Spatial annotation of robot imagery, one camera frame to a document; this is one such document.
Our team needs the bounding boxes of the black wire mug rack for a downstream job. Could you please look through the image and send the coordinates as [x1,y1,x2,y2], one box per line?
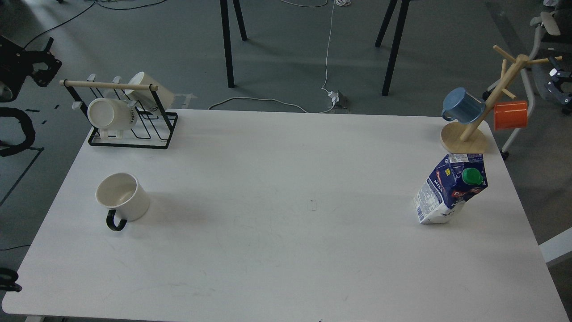
[59,73,178,149]

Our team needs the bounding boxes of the grey office chair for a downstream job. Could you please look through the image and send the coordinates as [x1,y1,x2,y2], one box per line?
[500,11,571,159]

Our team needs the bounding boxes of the blue white milk carton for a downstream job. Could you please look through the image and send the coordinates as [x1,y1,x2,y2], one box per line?
[413,153,488,225]

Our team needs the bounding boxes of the white mug rack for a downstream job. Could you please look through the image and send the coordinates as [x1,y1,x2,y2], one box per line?
[87,98,138,140]
[125,72,175,112]

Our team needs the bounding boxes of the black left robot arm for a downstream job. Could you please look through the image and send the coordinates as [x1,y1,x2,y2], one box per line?
[0,36,63,157]

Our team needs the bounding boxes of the black table legs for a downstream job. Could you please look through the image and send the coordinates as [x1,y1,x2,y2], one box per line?
[374,0,411,97]
[219,0,248,88]

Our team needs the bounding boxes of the wooden mug tree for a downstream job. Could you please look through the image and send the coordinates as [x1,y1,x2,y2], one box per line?
[441,45,550,153]

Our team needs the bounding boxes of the white power strip plug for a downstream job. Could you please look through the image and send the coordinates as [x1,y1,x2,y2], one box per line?
[327,90,349,109]

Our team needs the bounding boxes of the white mug front rack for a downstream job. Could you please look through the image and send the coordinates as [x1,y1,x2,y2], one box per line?
[87,98,138,140]

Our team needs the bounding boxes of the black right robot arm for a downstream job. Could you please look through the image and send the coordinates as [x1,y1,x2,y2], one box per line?
[545,67,572,115]

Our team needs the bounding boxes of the black table legs left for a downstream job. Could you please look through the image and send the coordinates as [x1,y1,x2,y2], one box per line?
[219,0,248,88]

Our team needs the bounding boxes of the blue mug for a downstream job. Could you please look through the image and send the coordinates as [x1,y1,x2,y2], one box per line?
[441,86,485,124]

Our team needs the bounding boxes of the white mug black handle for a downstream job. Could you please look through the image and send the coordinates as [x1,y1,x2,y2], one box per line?
[95,173,151,232]

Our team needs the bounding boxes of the white floor cable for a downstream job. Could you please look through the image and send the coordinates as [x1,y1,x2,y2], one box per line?
[208,0,352,114]

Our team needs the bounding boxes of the orange mug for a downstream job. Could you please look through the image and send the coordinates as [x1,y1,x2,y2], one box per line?
[493,101,529,131]

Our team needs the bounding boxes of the black floor cable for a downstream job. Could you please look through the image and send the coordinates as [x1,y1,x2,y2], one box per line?
[23,0,167,49]

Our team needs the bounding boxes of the black table legs right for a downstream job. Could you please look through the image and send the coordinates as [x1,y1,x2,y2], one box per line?
[374,0,411,97]

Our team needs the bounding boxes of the white mug rear rack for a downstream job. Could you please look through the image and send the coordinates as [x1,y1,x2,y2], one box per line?
[125,72,175,112]

